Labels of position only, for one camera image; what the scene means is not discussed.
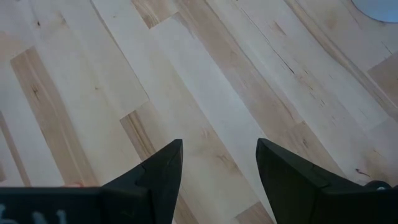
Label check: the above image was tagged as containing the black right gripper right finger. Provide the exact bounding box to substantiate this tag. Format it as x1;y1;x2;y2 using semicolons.
256;138;355;224

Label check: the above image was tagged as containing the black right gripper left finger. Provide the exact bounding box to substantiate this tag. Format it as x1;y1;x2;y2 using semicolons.
101;139;184;224

